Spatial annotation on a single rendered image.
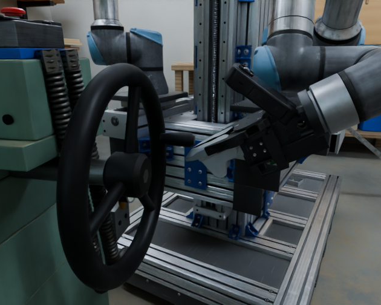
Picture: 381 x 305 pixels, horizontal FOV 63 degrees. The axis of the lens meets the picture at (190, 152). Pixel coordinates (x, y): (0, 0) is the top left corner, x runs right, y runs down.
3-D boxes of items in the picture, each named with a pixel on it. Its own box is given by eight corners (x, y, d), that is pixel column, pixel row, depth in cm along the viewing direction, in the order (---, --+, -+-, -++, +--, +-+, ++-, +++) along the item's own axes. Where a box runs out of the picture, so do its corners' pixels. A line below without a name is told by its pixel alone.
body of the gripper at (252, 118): (251, 182, 46) (334, 151, 42) (225, 132, 45) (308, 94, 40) (254, 163, 53) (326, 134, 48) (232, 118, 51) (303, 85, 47)
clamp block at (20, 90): (32, 143, 35) (19, 59, 32) (-64, 136, 38) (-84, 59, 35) (97, 117, 49) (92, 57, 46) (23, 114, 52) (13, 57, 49)
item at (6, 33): (20, 59, 34) (12, 3, 32) (-61, 59, 36) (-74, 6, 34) (84, 57, 46) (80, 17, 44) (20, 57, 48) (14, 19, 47)
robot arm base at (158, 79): (145, 89, 130) (144, 65, 127) (175, 92, 123) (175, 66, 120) (120, 94, 117) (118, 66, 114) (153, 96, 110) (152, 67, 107)
